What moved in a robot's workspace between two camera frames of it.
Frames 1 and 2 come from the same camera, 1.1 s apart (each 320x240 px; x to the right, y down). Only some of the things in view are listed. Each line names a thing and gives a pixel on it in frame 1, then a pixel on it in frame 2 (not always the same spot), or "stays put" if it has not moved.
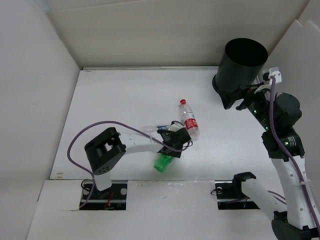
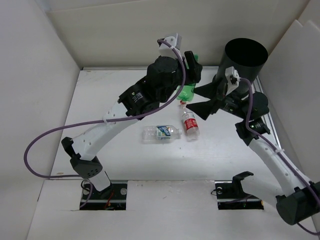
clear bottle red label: [189, 120] stays put
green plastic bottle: [164, 160] -> [185, 92]
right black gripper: [230, 97] -> [204, 109]
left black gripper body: [173, 153] -> [170, 91]
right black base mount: [229, 195] stays put
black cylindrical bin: [240, 65] stays put
